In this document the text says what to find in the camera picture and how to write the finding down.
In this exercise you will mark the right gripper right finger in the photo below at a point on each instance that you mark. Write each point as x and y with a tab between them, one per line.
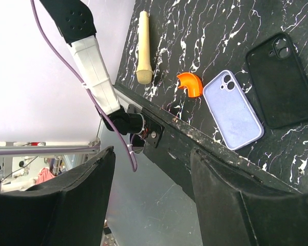
235	208

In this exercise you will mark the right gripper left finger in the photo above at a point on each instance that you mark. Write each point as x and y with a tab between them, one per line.
67	210

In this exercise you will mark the lavender phone case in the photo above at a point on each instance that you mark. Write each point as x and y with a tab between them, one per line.
234	116

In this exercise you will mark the black phone case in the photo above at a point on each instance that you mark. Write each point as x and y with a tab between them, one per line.
279	81

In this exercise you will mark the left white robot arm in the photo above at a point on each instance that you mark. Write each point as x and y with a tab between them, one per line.
74	21

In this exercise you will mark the orange curved pipe piece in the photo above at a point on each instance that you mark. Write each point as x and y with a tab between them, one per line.
191	83

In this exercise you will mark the cream wooden pestle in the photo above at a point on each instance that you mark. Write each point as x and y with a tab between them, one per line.
144	71

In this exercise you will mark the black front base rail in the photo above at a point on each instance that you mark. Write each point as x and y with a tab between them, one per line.
172	155

